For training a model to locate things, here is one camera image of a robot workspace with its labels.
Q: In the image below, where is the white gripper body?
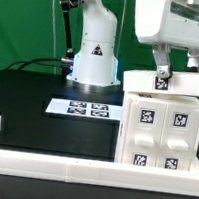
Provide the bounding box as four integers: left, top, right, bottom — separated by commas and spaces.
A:
134, 0, 199, 49

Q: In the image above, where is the white cabinet body box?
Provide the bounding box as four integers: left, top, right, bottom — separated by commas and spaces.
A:
114, 92, 199, 171

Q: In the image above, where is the white U-shaped frame fence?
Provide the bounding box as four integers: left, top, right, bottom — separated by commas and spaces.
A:
0, 117, 199, 196

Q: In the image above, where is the white cabinet door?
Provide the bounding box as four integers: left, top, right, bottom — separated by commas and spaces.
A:
121, 101, 166, 167
157, 105, 199, 171

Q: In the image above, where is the grey thin cable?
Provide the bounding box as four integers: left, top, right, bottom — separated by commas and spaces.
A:
42, 0, 66, 76

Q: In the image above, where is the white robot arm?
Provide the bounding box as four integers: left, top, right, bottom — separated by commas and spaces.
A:
68, 0, 199, 89

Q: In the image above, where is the white cabinet top block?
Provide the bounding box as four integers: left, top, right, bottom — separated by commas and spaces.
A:
123, 70, 199, 97

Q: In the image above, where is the white marker base sheet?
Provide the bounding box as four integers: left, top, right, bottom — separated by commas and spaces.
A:
46, 98, 122, 121

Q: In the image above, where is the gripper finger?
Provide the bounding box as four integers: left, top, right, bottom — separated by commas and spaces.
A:
186, 49, 199, 73
152, 43, 172, 79

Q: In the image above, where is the black cable bundle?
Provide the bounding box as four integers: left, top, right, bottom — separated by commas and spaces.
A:
7, 52, 74, 78

